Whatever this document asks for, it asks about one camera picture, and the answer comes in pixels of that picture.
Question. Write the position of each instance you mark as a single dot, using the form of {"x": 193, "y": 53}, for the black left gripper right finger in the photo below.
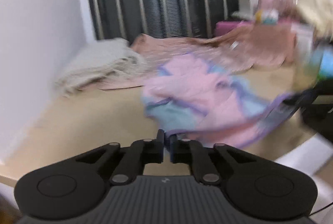
{"x": 253, "y": 185}

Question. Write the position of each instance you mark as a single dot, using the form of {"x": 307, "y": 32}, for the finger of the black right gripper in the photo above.
{"x": 299, "y": 100}

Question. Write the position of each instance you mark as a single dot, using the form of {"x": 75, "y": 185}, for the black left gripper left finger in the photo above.
{"x": 74, "y": 186}

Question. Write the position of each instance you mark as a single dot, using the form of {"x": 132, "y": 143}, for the pink blue purple-trimmed garment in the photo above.
{"x": 193, "y": 98}

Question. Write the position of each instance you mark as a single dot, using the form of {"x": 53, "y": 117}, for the blue packet in plastic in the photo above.
{"x": 320, "y": 64}

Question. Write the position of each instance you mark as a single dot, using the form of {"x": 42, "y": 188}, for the pink quilted satin jacket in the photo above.
{"x": 244, "y": 47}

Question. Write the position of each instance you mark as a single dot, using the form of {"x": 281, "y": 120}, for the small plush toy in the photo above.
{"x": 267, "y": 16}

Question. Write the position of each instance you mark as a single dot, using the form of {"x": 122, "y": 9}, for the cream yellow fleece cloth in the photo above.
{"x": 317, "y": 13}

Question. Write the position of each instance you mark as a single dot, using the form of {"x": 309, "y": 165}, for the magenta pink box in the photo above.
{"x": 224, "y": 27}

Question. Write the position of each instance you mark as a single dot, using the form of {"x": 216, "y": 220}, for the white boxes stack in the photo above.
{"x": 247, "y": 9}

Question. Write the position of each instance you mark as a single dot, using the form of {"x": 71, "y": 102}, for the cream knitted fringed blanket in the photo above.
{"x": 107, "y": 58}

